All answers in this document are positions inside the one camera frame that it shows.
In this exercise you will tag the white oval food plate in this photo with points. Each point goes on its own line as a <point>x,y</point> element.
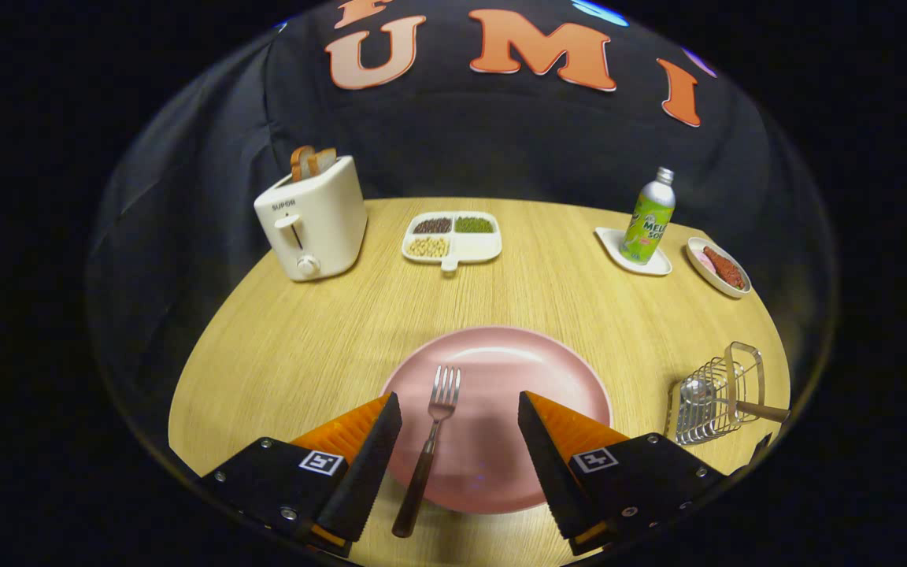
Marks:
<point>725,290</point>

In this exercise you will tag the pink round plate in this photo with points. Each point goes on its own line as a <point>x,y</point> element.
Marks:
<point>493,362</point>

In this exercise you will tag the green soda bottle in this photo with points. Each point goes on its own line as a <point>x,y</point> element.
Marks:
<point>646,220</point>

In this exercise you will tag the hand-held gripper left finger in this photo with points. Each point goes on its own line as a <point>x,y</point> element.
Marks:
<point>363,472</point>

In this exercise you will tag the pile of yellow soybeans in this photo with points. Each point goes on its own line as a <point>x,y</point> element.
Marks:
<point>427,247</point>

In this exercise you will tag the white square coaster dish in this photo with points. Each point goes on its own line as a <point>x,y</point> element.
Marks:
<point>609,239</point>

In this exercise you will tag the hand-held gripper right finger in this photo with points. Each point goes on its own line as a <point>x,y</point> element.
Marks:
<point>552,472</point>

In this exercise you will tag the pink ham slices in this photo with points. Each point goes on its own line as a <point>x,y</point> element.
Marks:
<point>703,261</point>

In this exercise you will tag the white toaster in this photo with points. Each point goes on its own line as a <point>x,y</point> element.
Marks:
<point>327,220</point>

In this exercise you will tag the brown toast slice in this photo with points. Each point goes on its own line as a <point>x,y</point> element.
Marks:
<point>324,161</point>
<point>300,163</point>

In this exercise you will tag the white divided tray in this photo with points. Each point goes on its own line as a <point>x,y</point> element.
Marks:
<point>473,248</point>

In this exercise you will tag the brown meat piece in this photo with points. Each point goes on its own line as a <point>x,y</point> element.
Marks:
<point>725,269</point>

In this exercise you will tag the pile of green beans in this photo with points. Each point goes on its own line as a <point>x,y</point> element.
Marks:
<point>474,225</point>

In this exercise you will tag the pile of dark beans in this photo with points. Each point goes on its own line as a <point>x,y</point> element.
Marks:
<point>432,226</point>

